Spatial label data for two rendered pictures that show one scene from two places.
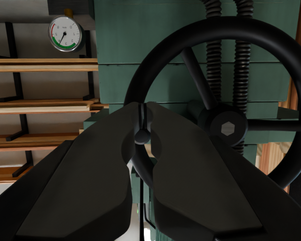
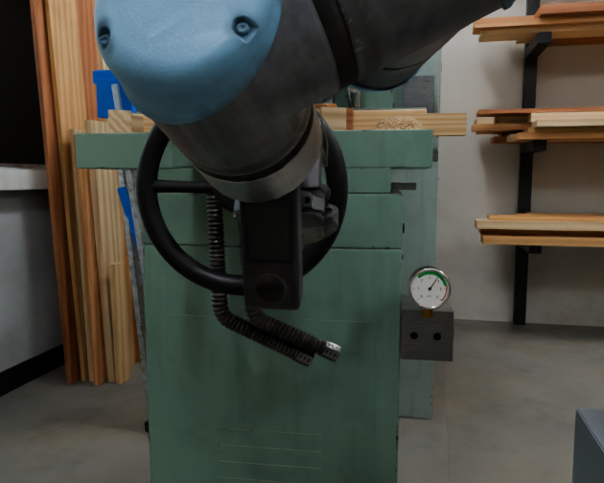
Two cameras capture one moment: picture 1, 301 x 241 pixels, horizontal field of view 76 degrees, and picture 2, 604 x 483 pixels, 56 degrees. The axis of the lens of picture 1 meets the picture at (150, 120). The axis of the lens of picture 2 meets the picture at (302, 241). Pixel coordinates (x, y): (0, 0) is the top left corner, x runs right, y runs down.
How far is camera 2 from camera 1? 0.49 m
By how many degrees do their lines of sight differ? 20
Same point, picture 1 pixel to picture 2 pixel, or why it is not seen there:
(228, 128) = not seen: hidden behind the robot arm
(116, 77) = (376, 231)
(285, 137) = (134, 140)
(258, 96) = (179, 199)
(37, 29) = not seen: outside the picture
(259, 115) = (175, 172)
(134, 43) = (348, 274)
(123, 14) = (360, 310)
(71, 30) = (421, 291)
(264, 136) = (177, 157)
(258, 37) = (212, 275)
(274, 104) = not seen: hidden behind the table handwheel
